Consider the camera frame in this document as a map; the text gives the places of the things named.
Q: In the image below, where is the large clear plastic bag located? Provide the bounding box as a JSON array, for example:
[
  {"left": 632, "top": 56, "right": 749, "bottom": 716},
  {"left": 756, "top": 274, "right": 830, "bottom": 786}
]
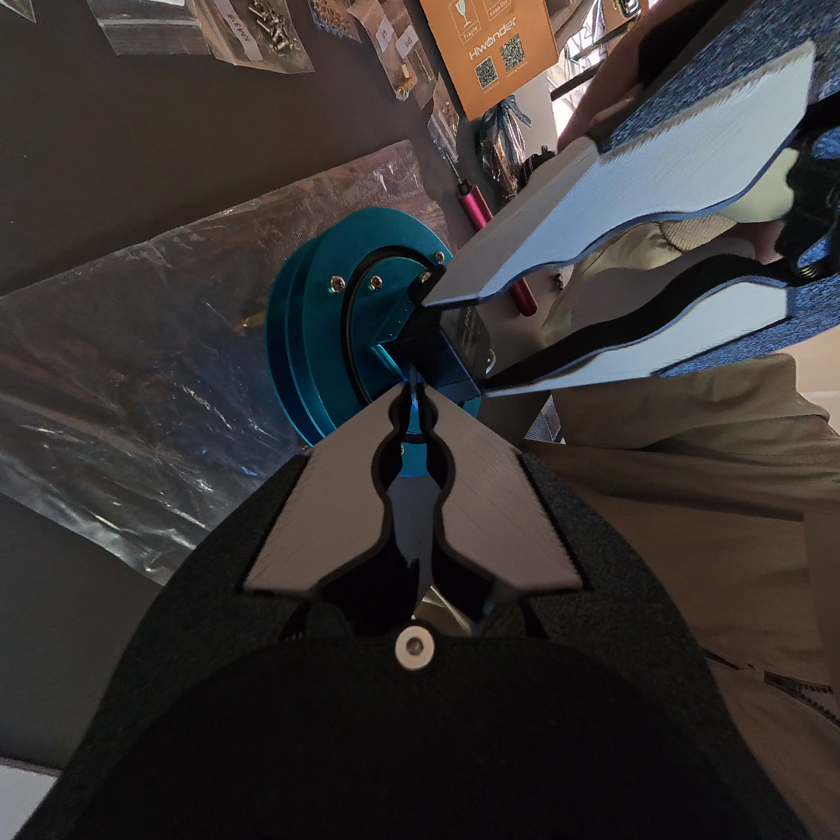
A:
[{"left": 0, "top": 139, "right": 454, "bottom": 585}]

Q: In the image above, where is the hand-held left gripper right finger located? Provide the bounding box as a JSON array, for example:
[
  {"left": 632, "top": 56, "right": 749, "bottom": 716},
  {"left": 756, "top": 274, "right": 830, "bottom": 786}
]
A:
[{"left": 419, "top": 385, "right": 585, "bottom": 635}]

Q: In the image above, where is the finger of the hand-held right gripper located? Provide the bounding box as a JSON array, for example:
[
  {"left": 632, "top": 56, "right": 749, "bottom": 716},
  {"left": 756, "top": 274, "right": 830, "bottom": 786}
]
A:
[
  {"left": 422, "top": 41, "right": 818, "bottom": 311},
  {"left": 484, "top": 255, "right": 809, "bottom": 399}
]

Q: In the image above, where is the bag of cables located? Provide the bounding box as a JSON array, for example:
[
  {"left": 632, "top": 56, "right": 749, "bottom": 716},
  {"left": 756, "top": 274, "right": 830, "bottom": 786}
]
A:
[{"left": 478, "top": 95, "right": 536, "bottom": 194}]

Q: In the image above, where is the orange cardboard box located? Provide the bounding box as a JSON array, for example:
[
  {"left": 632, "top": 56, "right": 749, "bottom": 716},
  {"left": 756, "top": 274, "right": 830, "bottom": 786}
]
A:
[{"left": 419, "top": 0, "right": 559, "bottom": 120}]

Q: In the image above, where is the black servo motor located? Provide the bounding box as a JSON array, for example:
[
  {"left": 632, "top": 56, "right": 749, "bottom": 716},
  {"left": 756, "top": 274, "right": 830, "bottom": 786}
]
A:
[{"left": 400, "top": 305, "right": 496, "bottom": 401}]

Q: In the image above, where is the red screwdriver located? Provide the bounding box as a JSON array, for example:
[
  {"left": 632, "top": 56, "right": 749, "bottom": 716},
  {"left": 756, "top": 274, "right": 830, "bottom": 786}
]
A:
[{"left": 446, "top": 147, "right": 536, "bottom": 316}]

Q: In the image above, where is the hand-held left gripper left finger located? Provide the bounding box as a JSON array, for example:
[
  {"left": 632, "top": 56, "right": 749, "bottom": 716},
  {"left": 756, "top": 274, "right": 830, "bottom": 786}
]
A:
[{"left": 243, "top": 382, "right": 422, "bottom": 637}]

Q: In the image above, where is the pile of small screw bags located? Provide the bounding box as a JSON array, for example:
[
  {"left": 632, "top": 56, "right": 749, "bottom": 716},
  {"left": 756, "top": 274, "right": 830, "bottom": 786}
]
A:
[{"left": 0, "top": 0, "right": 463, "bottom": 155}]

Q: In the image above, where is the person's right hand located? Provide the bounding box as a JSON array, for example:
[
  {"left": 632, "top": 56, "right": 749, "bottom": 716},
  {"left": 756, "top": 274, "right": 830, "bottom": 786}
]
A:
[{"left": 556, "top": 0, "right": 729, "bottom": 152}]

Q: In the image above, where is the dark grey desk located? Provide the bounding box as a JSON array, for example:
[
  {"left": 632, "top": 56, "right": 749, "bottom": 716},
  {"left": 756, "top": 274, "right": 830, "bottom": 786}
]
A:
[{"left": 0, "top": 0, "right": 565, "bottom": 788}]

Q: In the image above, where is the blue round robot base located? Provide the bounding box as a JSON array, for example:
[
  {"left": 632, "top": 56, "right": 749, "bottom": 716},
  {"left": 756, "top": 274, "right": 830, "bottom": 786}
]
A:
[{"left": 266, "top": 206, "right": 487, "bottom": 476}]

